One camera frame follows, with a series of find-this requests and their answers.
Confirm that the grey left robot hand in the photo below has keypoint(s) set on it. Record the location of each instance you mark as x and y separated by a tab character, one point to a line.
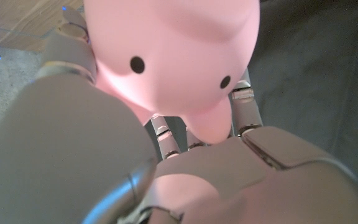
73	149

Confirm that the pink plastic piggy bank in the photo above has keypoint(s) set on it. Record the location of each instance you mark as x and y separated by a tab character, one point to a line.
172	46

